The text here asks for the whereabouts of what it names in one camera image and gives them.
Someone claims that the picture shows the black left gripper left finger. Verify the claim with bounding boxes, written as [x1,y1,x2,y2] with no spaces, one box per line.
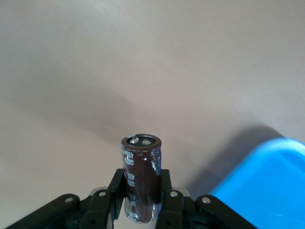
[82,168,127,229]

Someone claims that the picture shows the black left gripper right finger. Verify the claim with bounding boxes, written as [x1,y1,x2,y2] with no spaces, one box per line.
[154,169,191,229]

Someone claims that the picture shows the blue plastic tray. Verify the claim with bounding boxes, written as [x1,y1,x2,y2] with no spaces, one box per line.
[209,137,305,229]

